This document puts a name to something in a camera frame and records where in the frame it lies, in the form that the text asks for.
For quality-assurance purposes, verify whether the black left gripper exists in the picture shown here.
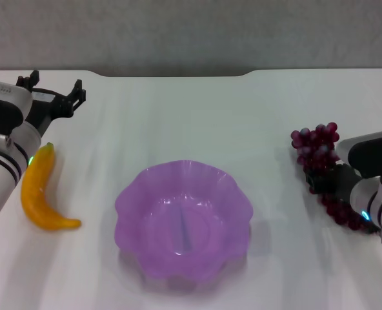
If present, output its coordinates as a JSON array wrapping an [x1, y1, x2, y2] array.
[[15, 69, 88, 140]]

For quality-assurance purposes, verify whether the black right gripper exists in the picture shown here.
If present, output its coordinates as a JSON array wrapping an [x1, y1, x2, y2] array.
[[305, 163, 362, 204]]

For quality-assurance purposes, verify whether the red toy grape bunch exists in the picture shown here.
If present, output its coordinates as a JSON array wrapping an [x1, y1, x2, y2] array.
[[290, 121, 381, 234]]

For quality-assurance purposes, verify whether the yellow toy banana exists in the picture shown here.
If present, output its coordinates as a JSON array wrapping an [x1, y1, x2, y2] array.
[[19, 141, 83, 231]]

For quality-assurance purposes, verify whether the purple wavy plastic bowl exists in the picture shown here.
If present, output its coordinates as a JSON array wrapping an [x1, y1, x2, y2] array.
[[114, 158, 254, 285]]

